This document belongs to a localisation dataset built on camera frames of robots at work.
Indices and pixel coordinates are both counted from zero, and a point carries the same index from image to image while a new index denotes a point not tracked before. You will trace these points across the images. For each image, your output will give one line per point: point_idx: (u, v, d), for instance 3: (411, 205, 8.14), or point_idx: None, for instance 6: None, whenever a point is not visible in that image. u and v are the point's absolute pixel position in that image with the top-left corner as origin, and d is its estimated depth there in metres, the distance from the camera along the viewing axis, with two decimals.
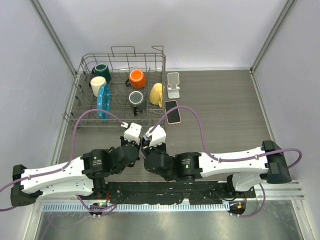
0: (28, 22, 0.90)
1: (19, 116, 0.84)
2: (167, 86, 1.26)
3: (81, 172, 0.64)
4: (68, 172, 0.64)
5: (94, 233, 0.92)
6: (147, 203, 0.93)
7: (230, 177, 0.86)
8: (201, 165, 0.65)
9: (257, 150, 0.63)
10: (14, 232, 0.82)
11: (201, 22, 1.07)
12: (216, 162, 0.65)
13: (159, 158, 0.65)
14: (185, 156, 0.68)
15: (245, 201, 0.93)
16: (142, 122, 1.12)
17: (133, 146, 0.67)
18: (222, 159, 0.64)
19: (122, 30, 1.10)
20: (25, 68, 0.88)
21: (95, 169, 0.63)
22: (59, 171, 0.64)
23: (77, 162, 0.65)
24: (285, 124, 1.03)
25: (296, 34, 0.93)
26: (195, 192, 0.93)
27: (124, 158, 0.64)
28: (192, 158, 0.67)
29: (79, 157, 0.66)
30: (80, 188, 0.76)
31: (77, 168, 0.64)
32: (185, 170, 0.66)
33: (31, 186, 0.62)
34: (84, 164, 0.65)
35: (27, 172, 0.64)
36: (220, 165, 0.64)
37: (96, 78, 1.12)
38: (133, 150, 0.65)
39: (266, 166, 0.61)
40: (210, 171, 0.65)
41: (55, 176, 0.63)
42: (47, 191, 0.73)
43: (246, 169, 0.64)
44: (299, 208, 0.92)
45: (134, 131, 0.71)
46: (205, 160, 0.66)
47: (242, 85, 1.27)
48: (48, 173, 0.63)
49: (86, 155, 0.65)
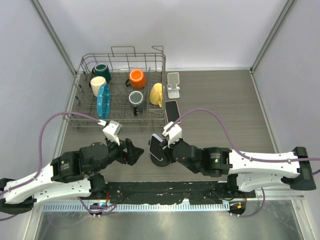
0: (28, 22, 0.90)
1: (19, 116, 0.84)
2: (167, 86, 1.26)
3: (50, 179, 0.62)
4: (39, 180, 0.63)
5: (94, 233, 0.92)
6: (147, 203, 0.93)
7: (231, 177, 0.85)
8: (232, 161, 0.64)
9: (289, 155, 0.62)
10: (14, 232, 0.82)
11: (201, 22, 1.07)
12: (246, 160, 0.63)
13: (189, 148, 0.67)
14: (213, 150, 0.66)
15: (245, 201, 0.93)
16: (142, 123, 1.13)
17: (102, 146, 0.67)
18: (254, 158, 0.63)
19: (122, 30, 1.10)
20: (25, 68, 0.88)
21: (66, 173, 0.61)
22: (32, 180, 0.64)
23: (46, 170, 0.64)
24: (285, 124, 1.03)
25: (296, 35, 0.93)
26: (195, 192, 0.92)
27: (91, 159, 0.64)
28: (221, 153, 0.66)
29: (49, 164, 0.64)
30: (77, 190, 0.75)
31: (47, 175, 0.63)
32: (214, 164, 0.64)
33: (12, 197, 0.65)
34: (54, 171, 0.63)
35: (9, 184, 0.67)
36: (251, 164, 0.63)
37: (96, 78, 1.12)
38: (99, 150, 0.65)
39: (298, 171, 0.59)
40: (239, 168, 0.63)
41: (28, 185, 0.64)
42: (40, 197, 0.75)
43: (274, 171, 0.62)
44: (299, 208, 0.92)
45: (109, 129, 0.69)
46: (236, 158, 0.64)
47: (242, 85, 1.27)
48: (23, 183, 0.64)
49: (55, 160, 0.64)
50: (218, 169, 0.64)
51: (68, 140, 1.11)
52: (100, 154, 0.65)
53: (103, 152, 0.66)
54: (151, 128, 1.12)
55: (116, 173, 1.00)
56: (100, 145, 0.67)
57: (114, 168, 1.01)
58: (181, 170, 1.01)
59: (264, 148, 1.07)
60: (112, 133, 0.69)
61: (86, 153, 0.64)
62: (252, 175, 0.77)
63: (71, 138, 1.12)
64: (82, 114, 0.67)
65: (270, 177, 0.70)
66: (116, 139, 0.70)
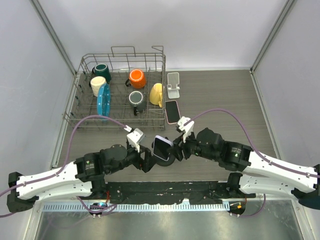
0: (27, 22, 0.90)
1: (18, 116, 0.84)
2: (167, 86, 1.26)
3: (74, 176, 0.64)
4: (62, 177, 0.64)
5: (94, 233, 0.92)
6: (147, 203, 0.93)
7: (232, 176, 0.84)
8: (251, 159, 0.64)
9: (310, 170, 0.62)
10: (14, 232, 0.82)
11: (201, 22, 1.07)
12: (265, 163, 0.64)
13: (214, 136, 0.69)
14: (235, 145, 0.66)
15: (245, 201, 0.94)
16: (142, 123, 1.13)
17: (121, 147, 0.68)
18: (273, 163, 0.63)
19: (123, 30, 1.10)
20: (25, 68, 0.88)
21: (90, 172, 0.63)
22: (54, 176, 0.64)
23: (69, 168, 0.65)
24: (285, 123, 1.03)
25: (296, 35, 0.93)
26: (195, 192, 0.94)
27: (112, 159, 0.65)
28: (243, 149, 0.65)
29: (72, 163, 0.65)
30: (78, 189, 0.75)
31: (70, 173, 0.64)
32: (233, 157, 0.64)
33: (26, 192, 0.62)
34: (78, 170, 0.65)
35: (22, 179, 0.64)
36: (270, 167, 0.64)
37: (96, 78, 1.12)
38: (119, 151, 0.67)
39: (314, 187, 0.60)
40: (256, 169, 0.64)
41: (48, 181, 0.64)
42: (43, 195, 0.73)
43: (290, 181, 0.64)
44: (299, 208, 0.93)
45: (133, 136, 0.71)
46: (256, 159, 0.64)
47: (242, 85, 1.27)
48: (43, 179, 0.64)
49: (79, 159, 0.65)
50: (235, 163, 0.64)
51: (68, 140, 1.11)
52: (119, 155, 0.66)
53: (123, 153, 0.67)
54: (151, 128, 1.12)
55: (116, 173, 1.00)
56: (119, 146, 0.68)
57: None
58: (181, 170, 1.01)
59: (264, 148, 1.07)
60: (135, 141, 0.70)
61: (108, 154, 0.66)
62: (259, 179, 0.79)
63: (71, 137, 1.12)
64: (111, 119, 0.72)
65: (280, 186, 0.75)
66: (137, 147, 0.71)
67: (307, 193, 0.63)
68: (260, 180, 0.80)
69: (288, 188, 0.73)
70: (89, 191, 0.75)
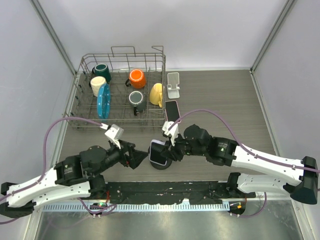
0: (27, 22, 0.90)
1: (19, 115, 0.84)
2: (167, 86, 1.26)
3: (54, 182, 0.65)
4: (43, 184, 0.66)
5: (94, 233, 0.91)
6: (147, 203, 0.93)
7: (232, 175, 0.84)
8: (236, 153, 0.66)
9: (296, 162, 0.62)
10: (14, 232, 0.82)
11: (201, 22, 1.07)
12: (251, 156, 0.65)
13: (200, 131, 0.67)
14: (222, 140, 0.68)
15: (245, 201, 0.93)
16: (142, 123, 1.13)
17: (99, 149, 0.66)
18: (259, 156, 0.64)
19: (122, 30, 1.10)
20: (25, 68, 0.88)
21: (69, 177, 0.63)
22: (36, 184, 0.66)
23: (50, 174, 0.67)
24: (285, 123, 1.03)
25: (296, 35, 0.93)
26: (195, 192, 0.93)
27: (89, 162, 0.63)
28: (229, 144, 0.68)
29: (53, 168, 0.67)
30: (76, 192, 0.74)
31: (51, 179, 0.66)
32: (219, 152, 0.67)
33: (14, 201, 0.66)
34: (58, 175, 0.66)
35: (12, 188, 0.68)
36: (255, 160, 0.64)
37: (96, 78, 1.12)
38: (95, 153, 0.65)
39: (299, 179, 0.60)
40: (242, 162, 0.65)
41: (32, 188, 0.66)
42: (40, 200, 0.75)
43: (277, 174, 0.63)
44: (299, 208, 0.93)
45: (110, 133, 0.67)
46: (241, 152, 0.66)
47: (242, 85, 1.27)
48: (27, 187, 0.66)
49: (58, 165, 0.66)
50: (222, 157, 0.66)
51: (68, 140, 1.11)
52: (97, 156, 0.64)
53: (100, 154, 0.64)
54: (151, 128, 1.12)
55: (116, 173, 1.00)
56: (98, 148, 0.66)
57: (115, 168, 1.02)
58: (181, 170, 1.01)
59: (264, 149, 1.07)
60: (112, 137, 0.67)
61: (85, 157, 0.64)
62: (255, 177, 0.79)
63: (71, 137, 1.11)
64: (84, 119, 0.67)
65: (273, 182, 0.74)
66: (117, 143, 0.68)
67: (296, 187, 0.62)
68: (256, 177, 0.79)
69: (281, 184, 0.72)
70: (87, 192, 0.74)
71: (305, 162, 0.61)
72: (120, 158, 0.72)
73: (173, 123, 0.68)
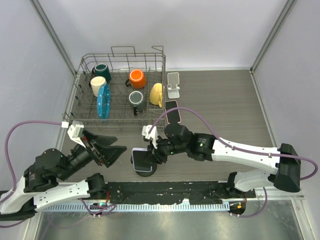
0: (27, 22, 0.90)
1: (19, 116, 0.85)
2: (167, 86, 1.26)
3: (25, 190, 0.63)
4: (18, 192, 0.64)
5: (94, 233, 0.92)
6: (147, 203, 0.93)
7: (232, 175, 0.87)
8: (214, 147, 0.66)
9: (273, 150, 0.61)
10: (14, 232, 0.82)
11: (201, 22, 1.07)
12: (228, 148, 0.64)
13: (180, 128, 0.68)
14: (202, 136, 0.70)
15: (245, 201, 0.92)
16: (142, 123, 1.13)
17: (53, 153, 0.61)
18: (236, 147, 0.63)
19: (122, 30, 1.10)
20: (25, 68, 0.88)
21: (32, 186, 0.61)
22: (12, 193, 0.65)
23: (21, 182, 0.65)
24: (285, 123, 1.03)
25: (296, 35, 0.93)
26: (195, 192, 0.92)
27: (43, 169, 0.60)
28: (209, 139, 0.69)
29: (23, 176, 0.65)
30: (75, 193, 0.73)
31: (21, 186, 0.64)
32: (198, 147, 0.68)
33: (2, 209, 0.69)
34: (26, 182, 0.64)
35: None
36: (233, 152, 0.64)
37: (96, 78, 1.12)
38: (48, 158, 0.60)
39: (276, 166, 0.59)
40: (220, 155, 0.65)
41: (10, 198, 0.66)
42: (40, 203, 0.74)
43: (255, 164, 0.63)
44: (299, 208, 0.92)
45: (70, 132, 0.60)
46: (219, 145, 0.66)
47: (242, 85, 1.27)
48: (6, 196, 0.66)
49: (25, 173, 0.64)
50: (202, 152, 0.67)
51: (68, 140, 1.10)
52: (51, 161, 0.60)
53: (54, 158, 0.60)
54: None
55: (116, 173, 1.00)
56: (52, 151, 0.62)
57: (115, 168, 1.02)
58: (181, 170, 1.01)
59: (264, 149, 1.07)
60: (71, 137, 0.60)
61: (39, 163, 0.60)
62: (247, 174, 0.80)
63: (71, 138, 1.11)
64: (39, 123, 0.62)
65: (260, 175, 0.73)
66: (79, 142, 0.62)
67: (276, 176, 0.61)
68: (248, 174, 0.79)
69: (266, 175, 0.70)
70: (87, 192, 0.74)
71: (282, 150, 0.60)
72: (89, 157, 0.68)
73: (151, 126, 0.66)
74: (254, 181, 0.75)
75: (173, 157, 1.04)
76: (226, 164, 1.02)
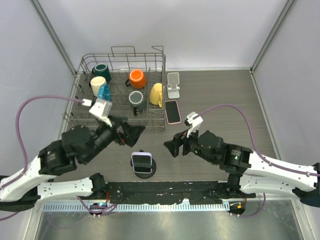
0: (27, 22, 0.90)
1: (19, 116, 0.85)
2: (167, 86, 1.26)
3: (38, 173, 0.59)
4: (29, 175, 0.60)
5: (94, 233, 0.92)
6: (147, 203, 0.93)
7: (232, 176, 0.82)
8: (252, 161, 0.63)
9: (309, 169, 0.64)
10: (14, 232, 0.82)
11: (201, 22, 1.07)
12: (266, 164, 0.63)
13: (216, 139, 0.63)
14: (234, 147, 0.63)
15: (245, 200, 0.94)
16: (142, 123, 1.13)
17: (82, 129, 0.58)
18: (273, 164, 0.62)
19: (123, 30, 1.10)
20: (25, 68, 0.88)
21: (52, 165, 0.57)
22: (21, 175, 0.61)
23: (34, 163, 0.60)
24: (285, 123, 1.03)
25: (297, 35, 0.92)
26: (195, 192, 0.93)
27: (72, 146, 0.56)
28: (242, 151, 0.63)
29: (36, 157, 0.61)
30: (80, 189, 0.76)
31: (35, 169, 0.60)
32: (233, 160, 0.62)
33: (5, 195, 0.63)
34: (42, 163, 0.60)
35: (3, 181, 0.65)
36: (270, 168, 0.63)
37: (96, 78, 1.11)
38: (78, 134, 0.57)
39: (314, 185, 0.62)
40: (257, 170, 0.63)
41: (19, 181, 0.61)
42: (44, 194, 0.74)
43: (291, 181, 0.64)
44: (299, 208, 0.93)
45: (96, 110, 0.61)
46: (256, 160, 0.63)
47: (242, 85, 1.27)
48: (13, 180, 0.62)
49: (41, 152, 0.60)
50: (236, 165, 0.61)
51: None
52: (81, 137, 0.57)
53: (84, 135, 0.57)
54: (151, 128, 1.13)
55: (116, 173, 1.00)
56: (81, 128, 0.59)
57: (114, 169, 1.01)
58: (181, 170, 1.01)
59: (264, 149, 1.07)
60: (99, 115, 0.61)
61: (66, 140, 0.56)
62: (259, 179, 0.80)
63: None
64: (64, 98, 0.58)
65: (281, 186, 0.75)
66: (106, 120, 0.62)
67: (308, 192, 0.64)
68: (260, 180, 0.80)
69: (289, 187, 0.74)
70: (90, 190, 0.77)
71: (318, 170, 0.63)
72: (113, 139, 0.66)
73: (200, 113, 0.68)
74: (268, 187, 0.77)
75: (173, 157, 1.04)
76: None
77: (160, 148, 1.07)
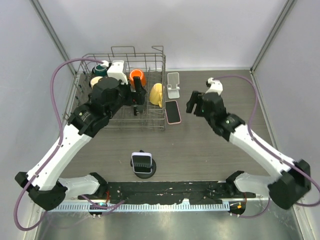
0: (27, 22, 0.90)
1: (19, 116, 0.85)
2: (167, 86, 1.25)
3: (78, 134, 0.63)
4: (67, 143, 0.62)
5: (94, 233, 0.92)
6: (147, 203, 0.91)
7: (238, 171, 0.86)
8: (238, 129, 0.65)
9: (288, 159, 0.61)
10: (14, 232, 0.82)
11: (201, 22, 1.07)
12: (248, 137, 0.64)
13: (217, 97, 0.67)
14: (231, 115, 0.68)
15: (245, 200, 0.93)
16: (142, 123, 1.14)
17: (109, 80, 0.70)
18: (255, 139, 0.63)
19: (122, 29, 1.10)
20: (25, 68, 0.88)
21: (91, 119, 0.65)
22: (58, 148, 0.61)
23: (67, 133, 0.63)
24: (285, 123, 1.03)
25: (296, 35, 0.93)
26: (195, 192, 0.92)
27: (106, 92, 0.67)
28: (237, 120, 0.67)
29: (66, 126, 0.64)
30: (90, 181, 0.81)
31: (71, 134, 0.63)
32: (224, 123, 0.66)
33: (46, 179, 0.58)
34: (77, 126, 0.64)
35: (31, 173, 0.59)
36: (251, 141, 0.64)
37: (95, 78, 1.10)
38: (105, 85, 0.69)
39: (281, 172, 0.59)
40: (238, 139, 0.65)
41: (57, 155, 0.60)
42: (68, 187, 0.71)
43: (264, 163, 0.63)
44: (299, 208, 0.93)
45: (116, 68, 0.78)
46: (243, 130, 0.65)
47: (242, 85, 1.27)
48: (51, 157, 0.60)
49: (71, 118, 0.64)
50: (224, 127, 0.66)
51: None
52: (109, 86, 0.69)
53: (114, 84, 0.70)
54: (151, 128, 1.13)
55: (115, 173, 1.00)
56: (106, 80, 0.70)
57: (114, 169, 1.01)
58: (181, 170, 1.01)
59: None
60: (119, 71, 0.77)
61: (99, 90, 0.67)
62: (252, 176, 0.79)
63: None
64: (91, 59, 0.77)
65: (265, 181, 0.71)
66: (122, 75, 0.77)
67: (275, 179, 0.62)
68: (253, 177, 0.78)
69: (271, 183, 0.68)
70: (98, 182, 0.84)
71: (298, 163, 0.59)
72: (127, 100, 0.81)
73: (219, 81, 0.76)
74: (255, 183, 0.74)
75: (173, 157, 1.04)
76: (226, 164, 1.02)
77: (160, 148, 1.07)
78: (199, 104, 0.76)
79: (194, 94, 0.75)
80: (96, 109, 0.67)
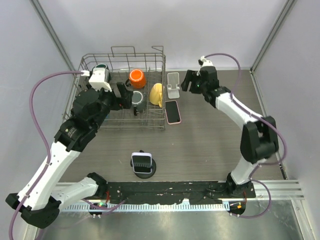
0: (27, 22, 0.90)
1: (19, 116, 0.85)
2: (167, 86, 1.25)
3: (67, 151, 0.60)
4: (56, 161, 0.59)
5: (94, 233, 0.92)
6: (147, 203, 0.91)
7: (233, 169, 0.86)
8: (223, 95, 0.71)
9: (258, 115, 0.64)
10: (14, 232, 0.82)
11: (201, 22, 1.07)
12: (229, 100, 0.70)
13: (213, 69, 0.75)
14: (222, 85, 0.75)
15: (245, 201, 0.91)
16: (142, 123, 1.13)
17: (87, 93, 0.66)
18: (234, 101, 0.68)
19: (122, 29, 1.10)
20: (25, 68, 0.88)
21: (77, 136, 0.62)
22: (47, 167, 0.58)
23: (55, 150, 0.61)
24: (285, 123, 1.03)
25: (296, 35, 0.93)
26: (195, 192, 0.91)
27: (87, 106, 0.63)
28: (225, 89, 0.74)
29: (54, 143, 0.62)
30: (87, 185, 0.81)
31: (60, 151, 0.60)
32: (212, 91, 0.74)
33: (37, 199, 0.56)
34: (64, 143, 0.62)
35: (21, 194, 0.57)
36: (230, 102, 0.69)
37: None
38: (84, 97, 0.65)
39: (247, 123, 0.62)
40: (220, 101, 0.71)
41: (46, 174, 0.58)
42: (63, 198, 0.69)
43: (238, 119, 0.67)
44: (299, 208, 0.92)
45: (98, 76, 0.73)
46: (226, 96, 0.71)
47: (242, 86, 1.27)
48: (40, 176, 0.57)
49: (57, 135, 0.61)
50: (212, 95, 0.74)
51: None
52: (89, 98, 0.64)
53: (93, 95, 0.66)
54: (151, 128, 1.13)
55: (115, 173, 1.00)
56: (85, 92, 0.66)
57: (114, 169, 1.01)
58: (181, 170, 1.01)
59: None
60: (102, 80, 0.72)
61: (79, 105, 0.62)
62: None
63: None
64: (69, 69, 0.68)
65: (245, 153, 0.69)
66: (106, 84, 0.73)
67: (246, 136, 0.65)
68: None
69: None
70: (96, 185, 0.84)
71: (265, 117, 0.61)
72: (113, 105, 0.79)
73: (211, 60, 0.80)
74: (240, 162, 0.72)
75: (173, 157, 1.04)
76: (226, 164, 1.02)
77: (160, 147, 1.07)
78: (194, 81, 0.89)
79: (189, 72, 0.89)
80: (81, 123, 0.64)
